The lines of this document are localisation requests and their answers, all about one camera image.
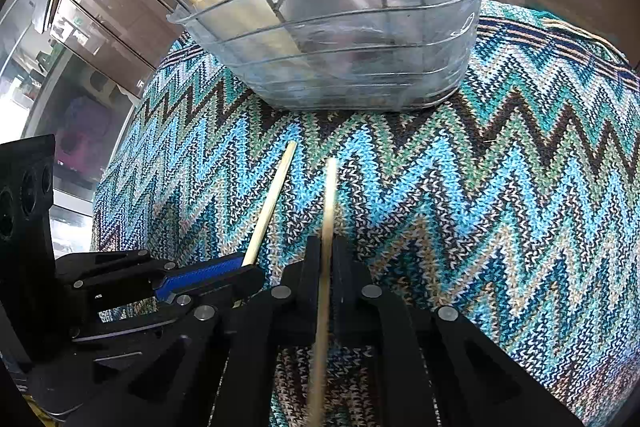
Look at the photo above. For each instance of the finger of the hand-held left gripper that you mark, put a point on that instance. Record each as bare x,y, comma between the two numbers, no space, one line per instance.
125,324
205,276

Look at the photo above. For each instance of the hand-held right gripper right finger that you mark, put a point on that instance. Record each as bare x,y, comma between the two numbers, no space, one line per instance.
350,287

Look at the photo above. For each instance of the zigzag knitted mat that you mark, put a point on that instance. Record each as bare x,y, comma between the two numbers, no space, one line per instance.
475,187

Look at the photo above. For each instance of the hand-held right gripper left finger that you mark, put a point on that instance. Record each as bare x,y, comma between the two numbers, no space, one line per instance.
305,287

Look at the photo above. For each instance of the brown drawer cabinet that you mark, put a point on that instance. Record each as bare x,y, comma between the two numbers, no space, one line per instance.
110,17

